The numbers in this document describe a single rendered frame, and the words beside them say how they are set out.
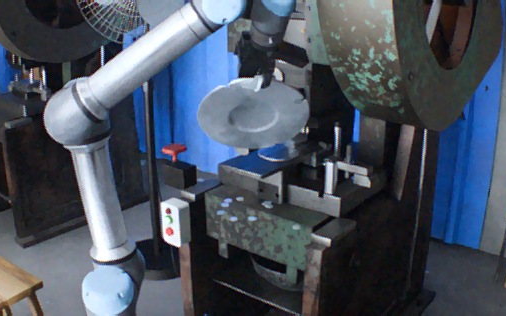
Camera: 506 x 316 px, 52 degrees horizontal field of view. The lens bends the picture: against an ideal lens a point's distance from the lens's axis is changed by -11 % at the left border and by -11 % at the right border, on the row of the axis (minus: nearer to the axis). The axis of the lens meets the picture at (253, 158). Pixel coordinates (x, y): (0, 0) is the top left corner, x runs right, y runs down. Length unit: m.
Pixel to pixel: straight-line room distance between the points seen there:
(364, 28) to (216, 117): 0.52
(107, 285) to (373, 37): 0.76
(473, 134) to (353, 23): 1.64
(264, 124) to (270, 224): 0.29
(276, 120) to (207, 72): 2.05
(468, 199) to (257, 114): 1.56
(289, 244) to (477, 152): 1.37
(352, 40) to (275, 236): 0.67
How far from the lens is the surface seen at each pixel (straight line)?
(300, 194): 1.66
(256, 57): 1.29
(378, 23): 1.15
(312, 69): 1.58
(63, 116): 1.10
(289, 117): 1.52
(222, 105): 1.47
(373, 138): 1.85
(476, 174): 2.78
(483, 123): 2.71
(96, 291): 1.24
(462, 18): 1.77
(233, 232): 1.74
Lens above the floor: 1.32
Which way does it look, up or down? 19 degrees down
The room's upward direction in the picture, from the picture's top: straight up
